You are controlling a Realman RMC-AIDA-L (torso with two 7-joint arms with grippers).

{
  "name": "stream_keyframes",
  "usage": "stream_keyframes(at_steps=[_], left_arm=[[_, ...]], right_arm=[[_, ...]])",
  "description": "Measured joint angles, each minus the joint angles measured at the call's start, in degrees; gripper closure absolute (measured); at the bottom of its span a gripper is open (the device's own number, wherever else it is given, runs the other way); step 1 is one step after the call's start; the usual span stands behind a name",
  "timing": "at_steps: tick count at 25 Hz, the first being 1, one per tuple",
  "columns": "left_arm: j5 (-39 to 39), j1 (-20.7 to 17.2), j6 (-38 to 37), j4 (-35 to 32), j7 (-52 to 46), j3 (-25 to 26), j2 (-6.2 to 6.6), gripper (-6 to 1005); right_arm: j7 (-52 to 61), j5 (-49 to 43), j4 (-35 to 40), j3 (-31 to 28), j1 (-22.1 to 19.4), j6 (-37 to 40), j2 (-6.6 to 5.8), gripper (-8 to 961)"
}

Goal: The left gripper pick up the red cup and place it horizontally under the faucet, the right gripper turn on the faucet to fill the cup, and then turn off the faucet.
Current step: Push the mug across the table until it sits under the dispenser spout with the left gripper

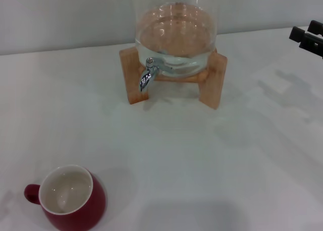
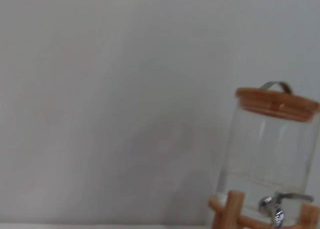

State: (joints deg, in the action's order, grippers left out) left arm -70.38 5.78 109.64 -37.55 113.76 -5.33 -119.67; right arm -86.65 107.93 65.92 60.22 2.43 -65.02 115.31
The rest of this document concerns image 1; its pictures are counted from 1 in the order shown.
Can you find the wooden dispenser stand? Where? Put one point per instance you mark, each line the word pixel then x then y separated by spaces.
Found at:
pixel 212 89

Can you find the chrome faucet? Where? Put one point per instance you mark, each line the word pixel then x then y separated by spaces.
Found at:
pixel 147 77

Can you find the red ceramic cup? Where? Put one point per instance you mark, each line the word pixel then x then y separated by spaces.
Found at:
pixel 97 198

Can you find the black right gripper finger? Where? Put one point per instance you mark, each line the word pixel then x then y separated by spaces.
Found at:
pixel 311 44
pixel 316 28

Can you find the glass water dispenser jar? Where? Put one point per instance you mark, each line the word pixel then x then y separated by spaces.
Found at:
pixel 176 26

